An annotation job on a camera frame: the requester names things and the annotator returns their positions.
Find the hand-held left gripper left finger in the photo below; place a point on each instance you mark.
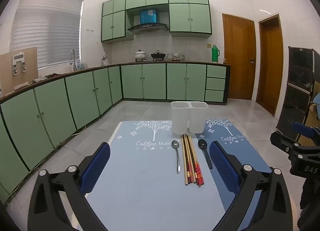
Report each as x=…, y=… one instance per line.
x=96, y=168

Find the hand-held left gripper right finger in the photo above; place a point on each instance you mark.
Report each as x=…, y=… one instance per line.
x=223, y=168

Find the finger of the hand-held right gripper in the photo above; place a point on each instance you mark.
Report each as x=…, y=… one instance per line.
x=282, y=141
x=303, y=128

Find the black plastic spoon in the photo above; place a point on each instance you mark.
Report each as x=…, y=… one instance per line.
x=202, y=144

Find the bundle of mixed chopsticks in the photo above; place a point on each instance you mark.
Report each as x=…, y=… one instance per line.
x=191, y=161

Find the metal spoon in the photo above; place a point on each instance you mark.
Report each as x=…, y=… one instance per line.
x=177, y=156

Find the white two-compartment utensil holder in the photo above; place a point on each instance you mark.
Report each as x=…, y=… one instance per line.
x=185, y=118

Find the dark blue printed table mat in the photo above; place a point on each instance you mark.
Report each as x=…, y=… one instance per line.
x=225, y=131

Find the light blue printed table mat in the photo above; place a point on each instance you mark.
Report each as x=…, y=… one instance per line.
x=140, y=171

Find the black glass cabinet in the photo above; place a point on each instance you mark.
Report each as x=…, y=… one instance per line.
x=297, y=75

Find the plain wooden door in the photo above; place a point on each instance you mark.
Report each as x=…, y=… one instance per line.
x=270, y=65

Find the green lower kitchen cabinets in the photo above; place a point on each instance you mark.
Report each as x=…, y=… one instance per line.
x=82, y=96

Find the green kitchen cabinets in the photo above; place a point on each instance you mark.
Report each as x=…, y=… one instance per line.
x=82, y=96
x=190, y=18

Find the crumpled cloth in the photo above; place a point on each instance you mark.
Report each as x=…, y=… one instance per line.
x=46, y=77

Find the small kettle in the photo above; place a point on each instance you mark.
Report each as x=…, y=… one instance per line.
x=105, y=60

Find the green thermos flask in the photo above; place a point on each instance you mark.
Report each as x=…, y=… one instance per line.
x=215, y=54

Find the metal kitchen faucet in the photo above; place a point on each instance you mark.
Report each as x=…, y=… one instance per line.
x=73, y=58

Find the row of glass jars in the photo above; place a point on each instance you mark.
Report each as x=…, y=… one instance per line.
x=177, y=57

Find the white cooking pot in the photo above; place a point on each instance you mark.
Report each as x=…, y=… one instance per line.
x=140, y=55

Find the black wok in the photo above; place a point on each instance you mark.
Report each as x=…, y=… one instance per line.
x=158, y=55

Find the glass range hood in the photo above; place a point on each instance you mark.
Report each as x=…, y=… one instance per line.
x=147, y=28

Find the white window blind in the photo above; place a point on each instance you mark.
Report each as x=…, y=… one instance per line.
x=47, y=25

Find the green upper kitchen cabinets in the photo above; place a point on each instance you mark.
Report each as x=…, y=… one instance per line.
x=190, y=18

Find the blue box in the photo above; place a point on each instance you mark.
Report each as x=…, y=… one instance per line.
x=149, y=16

